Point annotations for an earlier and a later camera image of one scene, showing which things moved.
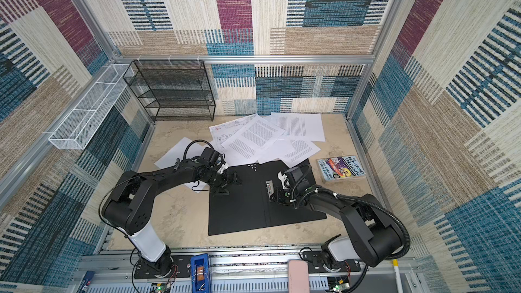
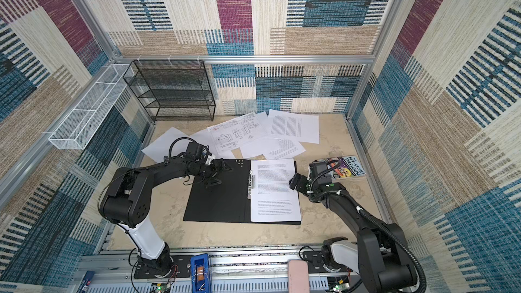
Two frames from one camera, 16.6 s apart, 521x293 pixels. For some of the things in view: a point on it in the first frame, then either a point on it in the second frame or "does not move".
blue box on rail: (201, 279) does not move
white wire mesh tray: (75, 128) does not move
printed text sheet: (254, 138) to (273, 199)
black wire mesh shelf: (172, 90) does not move
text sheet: (292, 152) to (271, 148)
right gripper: (278, 197) to (300, 183)
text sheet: (300, 125) does not move
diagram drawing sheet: (220, 132) does not move
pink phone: (298, 276) does not move
